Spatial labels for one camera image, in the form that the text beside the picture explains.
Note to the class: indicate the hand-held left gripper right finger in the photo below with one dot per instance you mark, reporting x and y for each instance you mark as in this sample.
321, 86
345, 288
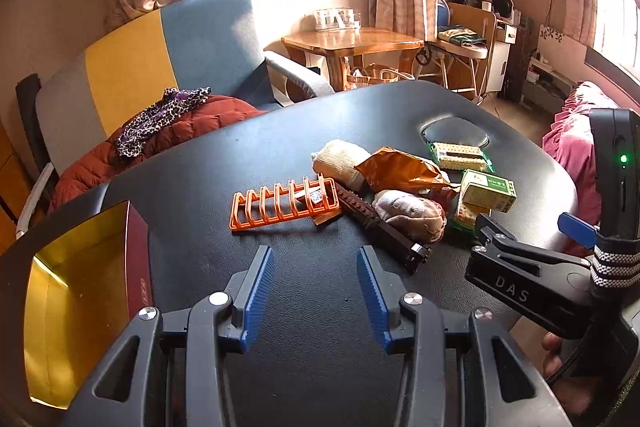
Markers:
372, 297

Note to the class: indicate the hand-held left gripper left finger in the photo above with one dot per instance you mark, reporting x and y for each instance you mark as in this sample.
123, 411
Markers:
255, 297

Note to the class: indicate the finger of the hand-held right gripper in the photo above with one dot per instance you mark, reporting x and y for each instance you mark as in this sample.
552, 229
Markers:
500, 239
577, 229

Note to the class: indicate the green cracker packet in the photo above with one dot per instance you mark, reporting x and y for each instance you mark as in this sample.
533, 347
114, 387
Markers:
465, 214
460, 157

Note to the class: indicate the green and yellow carton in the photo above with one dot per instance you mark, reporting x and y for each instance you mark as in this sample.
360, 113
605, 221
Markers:
487, 192

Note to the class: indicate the brown brick toy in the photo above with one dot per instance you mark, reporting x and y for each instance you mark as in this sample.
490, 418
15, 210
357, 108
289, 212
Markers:
385, 232

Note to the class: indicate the orange plastic rack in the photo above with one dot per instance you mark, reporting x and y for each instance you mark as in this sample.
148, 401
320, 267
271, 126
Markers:
330, 199

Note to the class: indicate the orange snack bag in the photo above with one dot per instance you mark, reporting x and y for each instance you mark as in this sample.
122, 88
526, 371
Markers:
400, 172

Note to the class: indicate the beige sock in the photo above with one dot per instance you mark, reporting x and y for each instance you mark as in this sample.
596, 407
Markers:
340, 159

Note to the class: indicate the red and gold box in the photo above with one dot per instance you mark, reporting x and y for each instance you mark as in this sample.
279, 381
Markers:
75, 287

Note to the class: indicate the person's right hand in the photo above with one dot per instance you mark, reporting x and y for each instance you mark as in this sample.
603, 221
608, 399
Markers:
552, 352

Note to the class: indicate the pink blanket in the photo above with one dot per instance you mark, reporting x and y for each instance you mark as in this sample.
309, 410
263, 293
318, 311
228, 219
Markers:
570, 147

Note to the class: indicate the white low shelf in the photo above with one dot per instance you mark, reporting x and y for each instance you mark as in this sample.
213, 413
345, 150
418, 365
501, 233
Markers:
545, 79

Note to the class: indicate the dark bed headboard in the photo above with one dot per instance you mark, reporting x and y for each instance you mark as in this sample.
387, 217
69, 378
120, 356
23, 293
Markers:
615, 69

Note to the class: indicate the white flower print board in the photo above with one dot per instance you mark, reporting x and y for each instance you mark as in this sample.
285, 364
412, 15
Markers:
562, 52

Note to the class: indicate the white cabinet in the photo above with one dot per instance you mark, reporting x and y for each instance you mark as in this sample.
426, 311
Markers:
500, 57

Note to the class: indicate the red padded jacket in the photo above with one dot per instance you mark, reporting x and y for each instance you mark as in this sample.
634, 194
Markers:
200, 122

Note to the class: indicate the leopard print cloth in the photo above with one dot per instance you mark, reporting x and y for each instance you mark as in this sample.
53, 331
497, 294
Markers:
150, 122

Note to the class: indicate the green cloth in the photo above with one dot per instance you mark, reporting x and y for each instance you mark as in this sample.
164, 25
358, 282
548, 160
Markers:
462, 34

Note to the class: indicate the window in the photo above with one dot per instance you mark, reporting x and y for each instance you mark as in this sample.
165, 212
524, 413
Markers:
617, 7

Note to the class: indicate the wooden folding chair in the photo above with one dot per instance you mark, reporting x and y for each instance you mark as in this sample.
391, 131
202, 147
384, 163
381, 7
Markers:
470, 14

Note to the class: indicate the blue bucket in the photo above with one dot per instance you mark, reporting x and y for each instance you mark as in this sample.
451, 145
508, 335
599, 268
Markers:
444, 12

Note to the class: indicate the wooden side table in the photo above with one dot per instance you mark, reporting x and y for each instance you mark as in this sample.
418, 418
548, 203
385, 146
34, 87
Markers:
360, 39

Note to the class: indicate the blue yellow grey armchair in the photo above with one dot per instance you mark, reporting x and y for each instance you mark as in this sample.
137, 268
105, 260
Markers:
200, 42

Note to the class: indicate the glass cup set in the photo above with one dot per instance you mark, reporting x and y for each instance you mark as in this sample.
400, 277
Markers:
337, 21

